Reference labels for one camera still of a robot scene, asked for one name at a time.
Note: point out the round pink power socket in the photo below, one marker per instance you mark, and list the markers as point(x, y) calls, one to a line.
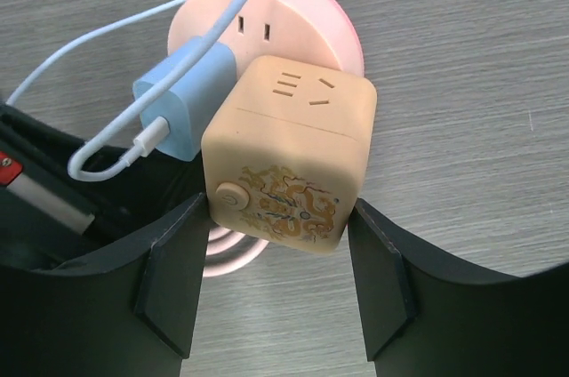
point(317, 32)

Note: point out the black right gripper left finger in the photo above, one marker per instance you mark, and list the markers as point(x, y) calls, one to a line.
point(127, 309)

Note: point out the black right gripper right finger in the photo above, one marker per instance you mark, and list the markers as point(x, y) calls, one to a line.
point(426, 312)

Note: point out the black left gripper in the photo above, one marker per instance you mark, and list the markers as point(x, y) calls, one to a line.
point(47, 218)

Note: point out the orange cube socket adapter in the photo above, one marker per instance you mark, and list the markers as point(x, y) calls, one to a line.
point(286, 153)

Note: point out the light blue usb charger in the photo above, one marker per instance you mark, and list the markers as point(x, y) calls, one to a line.
point(174, 124)

